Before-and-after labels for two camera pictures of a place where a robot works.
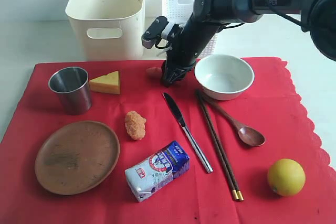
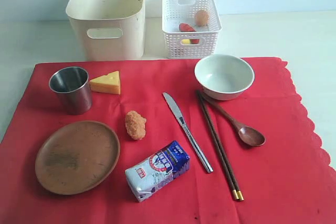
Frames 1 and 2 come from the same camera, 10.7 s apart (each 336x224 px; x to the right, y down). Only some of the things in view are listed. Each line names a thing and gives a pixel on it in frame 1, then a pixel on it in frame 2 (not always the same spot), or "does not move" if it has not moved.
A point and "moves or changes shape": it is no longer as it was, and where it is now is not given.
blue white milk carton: x=149 y=174 does not move
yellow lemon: x=286 y=177 moves or changes shape
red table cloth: x=107 y=142 does not move
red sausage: x=154 y=73 moves or changes shape
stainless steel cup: x=72 y=85 does not move
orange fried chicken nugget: x=135 y=125 does not move
